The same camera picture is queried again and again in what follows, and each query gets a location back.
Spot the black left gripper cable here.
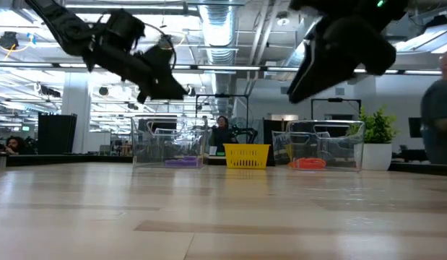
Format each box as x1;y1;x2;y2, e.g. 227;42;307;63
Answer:
142;22;178;72

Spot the black computer monitor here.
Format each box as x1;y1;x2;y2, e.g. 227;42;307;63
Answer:
407;116;425;139

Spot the silver ventilation duct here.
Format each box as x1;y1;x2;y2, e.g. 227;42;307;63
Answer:
197;0;242;116

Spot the long ceiling light strip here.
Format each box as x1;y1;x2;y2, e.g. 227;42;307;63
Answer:
0;61;447;76

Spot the clear plastic bin with sticker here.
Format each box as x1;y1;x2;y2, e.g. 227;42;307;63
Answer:
131;114;209;170

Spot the black partition panel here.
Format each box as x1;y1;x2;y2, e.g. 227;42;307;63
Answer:
37;113;78;155

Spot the person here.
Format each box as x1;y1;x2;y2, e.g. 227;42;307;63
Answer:
420;48;447;166
209;115;239;157
0;135;28;155

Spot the green plant in white pot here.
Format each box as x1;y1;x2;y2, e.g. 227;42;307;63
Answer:
347;105;402;172

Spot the yellow plastic basket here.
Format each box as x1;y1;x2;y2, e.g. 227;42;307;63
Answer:
222;143;272;170

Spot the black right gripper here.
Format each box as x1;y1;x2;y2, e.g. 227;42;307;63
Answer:
287;0;408;105

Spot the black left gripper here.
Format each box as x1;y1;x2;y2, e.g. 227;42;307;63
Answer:
82;32;188;105

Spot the black ceiling device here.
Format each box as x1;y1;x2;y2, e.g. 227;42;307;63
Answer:
0;30;20;51

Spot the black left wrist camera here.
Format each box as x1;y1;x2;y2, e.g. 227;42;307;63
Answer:
104;9;147;46

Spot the black gantry frame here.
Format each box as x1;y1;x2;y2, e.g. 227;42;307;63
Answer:
311;97;362;122
194;92;250;122

